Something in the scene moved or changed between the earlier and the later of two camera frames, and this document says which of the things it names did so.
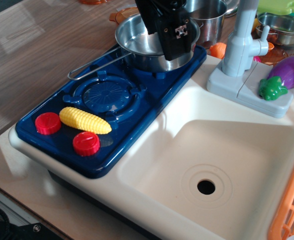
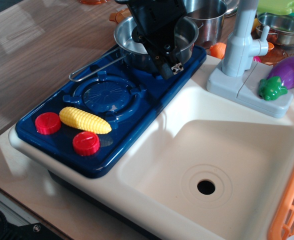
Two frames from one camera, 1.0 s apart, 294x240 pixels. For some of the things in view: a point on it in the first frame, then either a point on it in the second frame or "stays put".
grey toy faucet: [238, 76] stays put
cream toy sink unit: [212, 171] stays put
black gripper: [176, 28] to [156, 21]
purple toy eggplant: [289, 72] stays put
